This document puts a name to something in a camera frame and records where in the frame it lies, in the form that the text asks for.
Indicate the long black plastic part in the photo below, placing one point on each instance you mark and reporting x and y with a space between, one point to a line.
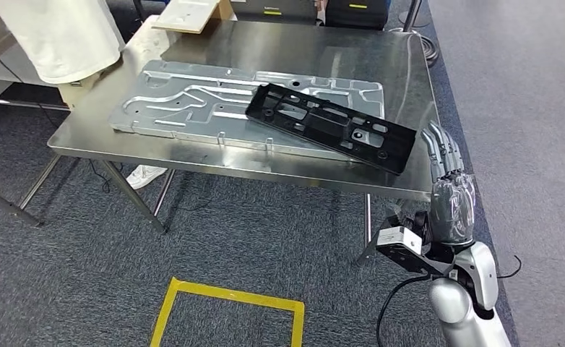
328 125

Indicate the steel workbench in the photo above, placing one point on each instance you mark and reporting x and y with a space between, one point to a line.
287 52

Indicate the large stamped metal plate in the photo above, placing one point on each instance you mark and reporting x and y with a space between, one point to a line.
177 110

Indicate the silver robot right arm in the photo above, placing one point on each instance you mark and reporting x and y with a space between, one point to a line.
455 311

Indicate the person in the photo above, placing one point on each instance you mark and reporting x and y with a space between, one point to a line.
62 38

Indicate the black metal pole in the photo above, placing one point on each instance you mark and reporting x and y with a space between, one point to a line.
412 14

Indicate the white foam board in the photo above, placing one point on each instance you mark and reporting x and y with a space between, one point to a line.
186 14

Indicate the person's white shoe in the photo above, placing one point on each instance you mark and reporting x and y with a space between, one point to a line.
146 176

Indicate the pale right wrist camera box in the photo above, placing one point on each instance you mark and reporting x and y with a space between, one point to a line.
397 237

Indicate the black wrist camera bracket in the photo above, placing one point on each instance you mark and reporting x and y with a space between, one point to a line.
416 263

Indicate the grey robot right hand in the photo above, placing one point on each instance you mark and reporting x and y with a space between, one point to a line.
452 210

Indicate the black case with yellow label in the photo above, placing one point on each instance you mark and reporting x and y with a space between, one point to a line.
359 16

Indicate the grey laptop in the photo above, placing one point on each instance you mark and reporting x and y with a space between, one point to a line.
273 7

